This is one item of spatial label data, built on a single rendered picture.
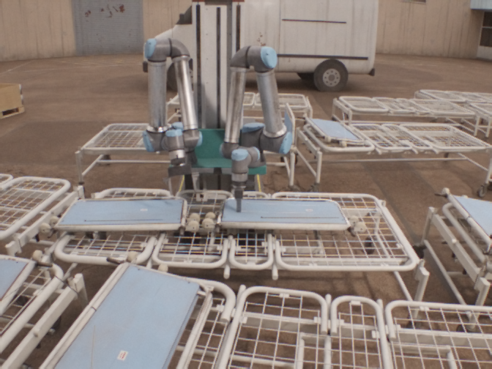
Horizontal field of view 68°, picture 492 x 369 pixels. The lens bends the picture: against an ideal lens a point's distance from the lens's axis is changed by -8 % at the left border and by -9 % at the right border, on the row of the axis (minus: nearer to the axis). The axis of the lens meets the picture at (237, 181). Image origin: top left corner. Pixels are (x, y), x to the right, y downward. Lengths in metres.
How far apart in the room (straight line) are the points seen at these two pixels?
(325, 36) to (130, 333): 8.62
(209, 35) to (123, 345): 2.00
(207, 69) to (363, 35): 7.35
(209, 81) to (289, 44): 6.64
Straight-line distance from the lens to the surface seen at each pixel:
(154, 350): 1.50
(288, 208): 2.40
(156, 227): 2.20
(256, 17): 9.22
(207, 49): 2.77
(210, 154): 2.84
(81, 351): 1.51
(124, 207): 2.47
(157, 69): 2.45
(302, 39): 9.40
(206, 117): 2.85
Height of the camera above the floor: 1.63
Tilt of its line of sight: 23 degrees down
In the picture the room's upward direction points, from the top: 1 degrees clockwise
